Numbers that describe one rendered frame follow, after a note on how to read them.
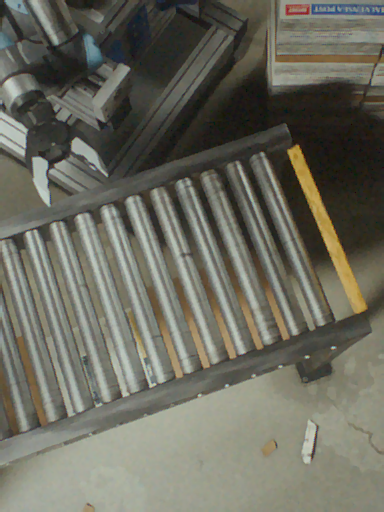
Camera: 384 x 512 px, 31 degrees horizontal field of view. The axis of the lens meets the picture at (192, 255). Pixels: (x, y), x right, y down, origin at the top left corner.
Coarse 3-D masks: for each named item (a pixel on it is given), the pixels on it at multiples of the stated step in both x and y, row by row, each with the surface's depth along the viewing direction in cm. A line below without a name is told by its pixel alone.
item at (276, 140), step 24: (240, 144) 172; (264, 144) 172; (288, 144) 174; (168, 168) 171; (192, 168) 171; (216, 168) 172; (96, 192) 171; (120, 192) 170; (144, 192) 171; (24, 216) 170; (48, 216) 169; (72, 216) 170; (96, 216) 175; (0, 240) 169; (48, 240) 180
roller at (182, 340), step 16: (128, 208) 170; (144, 208) 170; (144, 224) 168; (144, 240) 167; (144, 256) 167; (160, 256) 166; (160, 272) 165; (160, 288) 164; (160, 304) 164; (176, 304) 163; (176, 320) 162; (176, 336) 161; (192, 336) 162; (176, 352) 161; (192, 352) 160; (192, 368) 159
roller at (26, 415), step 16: (0, 288) 167; (0, 304) 165; (0, 320) 163; (0, 336) 162; (0, 352) 162; (16, 352) 162; (16, 368) 161; (16, 384) 159; (16, 400) 159; (32, 400) 160; (16, 416) 158; (32, 416) 158
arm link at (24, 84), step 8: (8, 80) 129; (16, 80) 128; (24, 80) 129; (32, 80) 130; (0, 88) 130; (8, 88) 128; (16, 88) 128; (24, 88) 128; (32, 88) 129; (40, 88) 131; (0, 96) 131; (8, 96) 129; (16, 96) 128; (0, 104) 131; (8, 104) 129
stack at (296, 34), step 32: (288, 0) 179; (320, 0) 179; (352, 0) 178; (288, 32) 184; (320, 32) 184; (352, 32) 183; (288, 64) 200; (320, 64) 199; (352, 64) 199; (352, 128) 240
